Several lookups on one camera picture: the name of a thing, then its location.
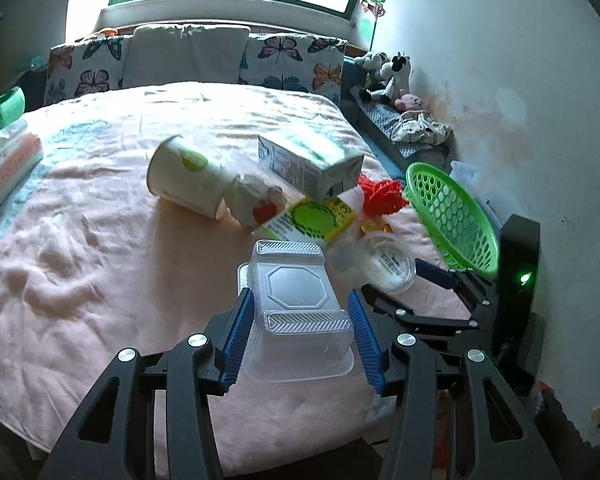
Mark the colourful pinwheel toy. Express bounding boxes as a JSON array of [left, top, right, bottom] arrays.
[[358, 0, 387, 50]]

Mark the tissue pack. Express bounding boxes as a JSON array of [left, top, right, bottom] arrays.
[[0, 118, 43, 207]]

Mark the white green paper cup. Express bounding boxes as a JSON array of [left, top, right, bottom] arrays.
[[146, 136, 237, 220]]

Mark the blue sofa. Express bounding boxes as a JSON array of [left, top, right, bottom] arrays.
[[339, 56, 449, 178]]

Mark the crumpled white wrapper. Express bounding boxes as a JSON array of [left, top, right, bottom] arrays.
[[224, 174, 287, 230]]

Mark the green plastic mesh basket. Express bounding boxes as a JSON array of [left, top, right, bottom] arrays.
[[403, 162, 498, 278]]

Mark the crumpled beige cloth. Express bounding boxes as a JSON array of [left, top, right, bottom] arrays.
[[390, 110, 453, 145]]

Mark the butterfly cushion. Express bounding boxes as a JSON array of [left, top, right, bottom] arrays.
[[238, 34, 348, 105], [43, 36, 131, 106]]

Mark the yellow green drink carton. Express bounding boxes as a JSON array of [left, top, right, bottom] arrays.
[[256, 198, 358, 247]]

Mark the red foam fruit net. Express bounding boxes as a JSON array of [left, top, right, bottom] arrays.
[[358, 174, 410, 217]]

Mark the clear plastic cup lid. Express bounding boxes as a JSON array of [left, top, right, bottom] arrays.
[[329, 231, 416, 295]]

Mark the plain white cushion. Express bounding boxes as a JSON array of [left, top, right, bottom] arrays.
[[122, 24, 250, 89]]

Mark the clear plastic food container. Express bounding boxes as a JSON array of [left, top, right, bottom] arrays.
[[238, 240, 354, 382]]

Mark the pink quilted blanket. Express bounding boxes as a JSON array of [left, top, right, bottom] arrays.
[[0, 81, 472, 476]]

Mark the white blue milk carton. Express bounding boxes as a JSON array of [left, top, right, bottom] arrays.
[[258, 133, 364, 202]]

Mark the left butterfly cushion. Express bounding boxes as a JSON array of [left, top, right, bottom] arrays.
[[43, 36, 131, 106]]

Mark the grey white plush toy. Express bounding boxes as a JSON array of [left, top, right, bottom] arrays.
[[353, 52, 389, 84]]

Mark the pink plush toy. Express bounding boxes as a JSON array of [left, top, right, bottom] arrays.
[[393, 92, 425, 113]]

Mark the right butterfly cushion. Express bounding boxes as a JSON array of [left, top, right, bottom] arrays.
[[238, 34, 348, 105]]

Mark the clear plastic storage box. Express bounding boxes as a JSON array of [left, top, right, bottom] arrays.
[[450, 160, 503, 224]]

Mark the cow plush toy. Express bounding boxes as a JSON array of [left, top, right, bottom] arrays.
[[358, 52, 412, 105]]

